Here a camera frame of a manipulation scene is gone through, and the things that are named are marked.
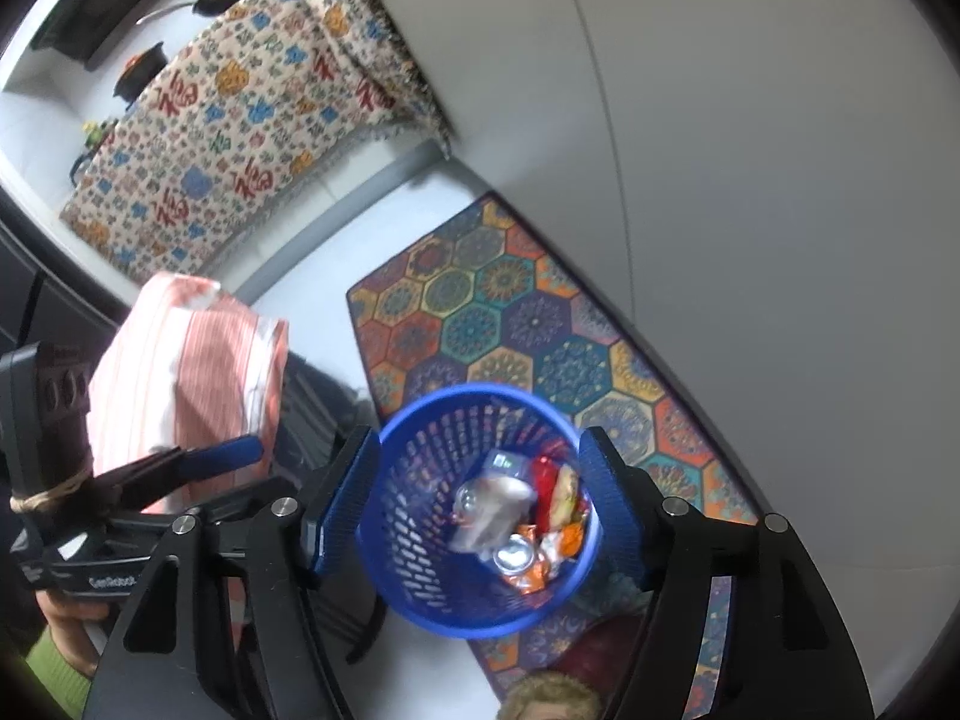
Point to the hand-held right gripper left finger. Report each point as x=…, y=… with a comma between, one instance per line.
x=345, y=502

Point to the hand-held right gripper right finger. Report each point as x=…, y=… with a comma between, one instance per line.
x=607, y=495

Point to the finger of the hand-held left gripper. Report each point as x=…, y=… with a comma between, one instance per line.
x=217, y=499
x=225, y=454

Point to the food picture snack wrapper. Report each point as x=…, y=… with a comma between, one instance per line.
x=568, y=496

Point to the orange red snack wrapper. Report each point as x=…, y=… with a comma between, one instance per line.
x=574, y=536

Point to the red plastic wrapper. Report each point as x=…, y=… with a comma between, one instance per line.
x=544, y=476

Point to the blue plastic basket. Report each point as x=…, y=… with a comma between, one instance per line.
x=420, y=465

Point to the crushed orange soda can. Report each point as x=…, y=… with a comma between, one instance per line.
x=514, y=556

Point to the clear plastic container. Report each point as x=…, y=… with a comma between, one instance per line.
x=491, y=510

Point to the person's left forearm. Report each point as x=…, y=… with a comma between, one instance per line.
x=56, y=679

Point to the person's left hand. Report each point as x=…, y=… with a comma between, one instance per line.
x=64, y=615

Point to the orange white striped tablecloth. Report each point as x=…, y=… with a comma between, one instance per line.
x=195, y=360

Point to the grey refrigerator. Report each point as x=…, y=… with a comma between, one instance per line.
x=45, y=292

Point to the colourful hexagon floor mat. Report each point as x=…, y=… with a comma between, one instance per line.
x=510, y=315

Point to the dark red fuzzy slipper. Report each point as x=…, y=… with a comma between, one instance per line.
x=551, y=697

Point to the black condiment rack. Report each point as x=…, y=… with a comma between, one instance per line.
x=79, y=166

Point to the green cap bottle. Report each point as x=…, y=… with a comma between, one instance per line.
x=96, y=133

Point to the printed patterned cloth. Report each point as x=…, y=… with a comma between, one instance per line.
x=225, y=127

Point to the red clay pot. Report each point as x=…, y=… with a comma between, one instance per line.
x=141, y=71

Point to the white kitchen counter cabinets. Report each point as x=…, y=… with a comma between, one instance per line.
x=750, y=165

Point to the black range hood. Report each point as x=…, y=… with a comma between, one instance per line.
x=82, y=15

